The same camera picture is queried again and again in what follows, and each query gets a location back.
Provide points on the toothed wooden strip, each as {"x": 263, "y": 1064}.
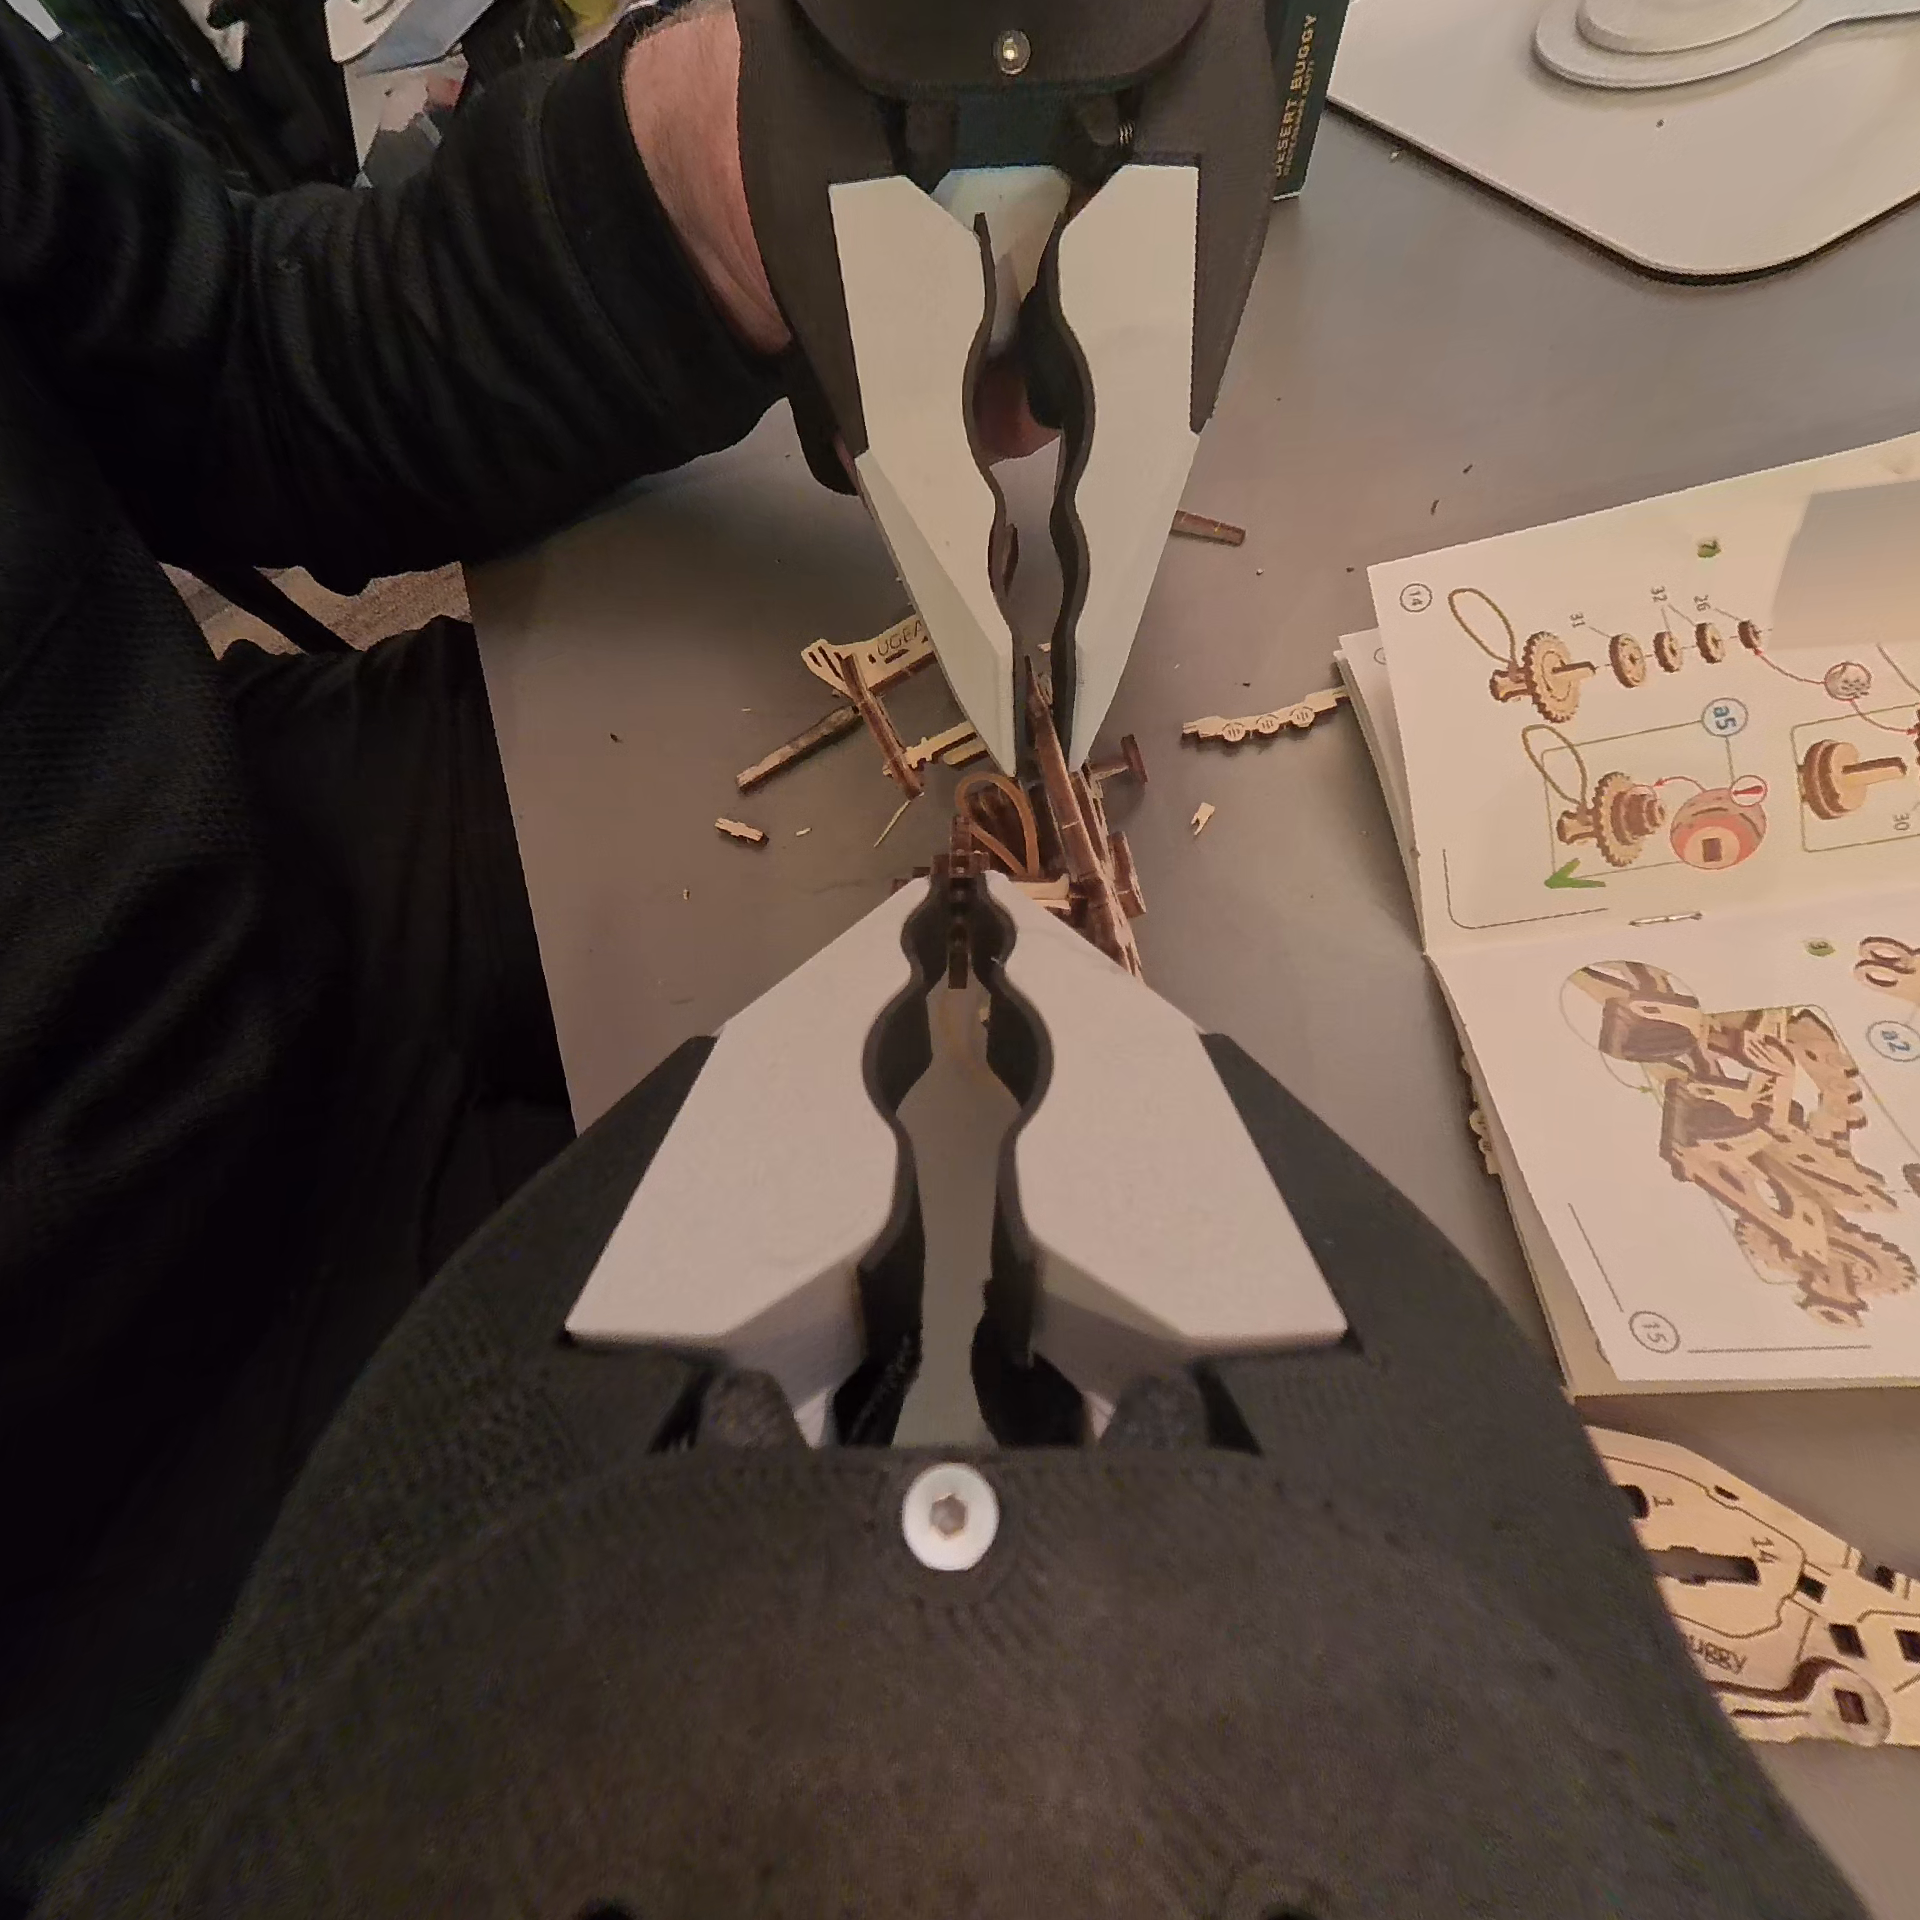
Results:
{"x": 1260, "y": 721}

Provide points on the white base board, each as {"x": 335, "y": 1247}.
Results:
{"x": 1650, "y": 181}

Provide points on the person's left hand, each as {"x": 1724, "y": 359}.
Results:
{"x": 704, "y": 148}

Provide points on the wooden gear axle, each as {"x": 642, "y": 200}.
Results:
{"x": 956, "y": 915}

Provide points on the long wooden bar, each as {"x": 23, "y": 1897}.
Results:
{"x": 796, "y": 749}

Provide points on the dark green product box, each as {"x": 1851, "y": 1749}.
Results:
{"x": 1305, "y": 106}

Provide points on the tan rubber band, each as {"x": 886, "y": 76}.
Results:
{"x": 1023, "y": 818}

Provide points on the instruction booklet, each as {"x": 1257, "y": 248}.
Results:
{"x": 1650, "y": 840}

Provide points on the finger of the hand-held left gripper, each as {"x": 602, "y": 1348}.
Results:
{"x": 915, "y": 421}
{"x": 1126, "y": 389}

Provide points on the pile of flat wooden cutouts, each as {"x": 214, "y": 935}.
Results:
{"x": 1482, "y": 1124}

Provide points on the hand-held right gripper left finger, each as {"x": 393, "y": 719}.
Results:
{"x": 734, "y": 1184}

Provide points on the wooden roll cage frame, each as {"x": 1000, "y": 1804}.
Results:
{"x": 886, "y": 675}

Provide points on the dark wooden cross axle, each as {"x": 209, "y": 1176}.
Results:
{"x": 1207, "y": 527}

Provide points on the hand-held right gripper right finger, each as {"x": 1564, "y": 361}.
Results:
{"x": 1184, "y": 1200}

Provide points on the person's left forearm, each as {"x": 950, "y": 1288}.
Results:
{"x": 376, "y": 330}

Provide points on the wooden model chassis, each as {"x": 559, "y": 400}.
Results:
{"x": 1079, "y": 855}

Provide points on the large curved plywood sheet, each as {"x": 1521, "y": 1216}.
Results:
{"x": 1756, "y": 1589}

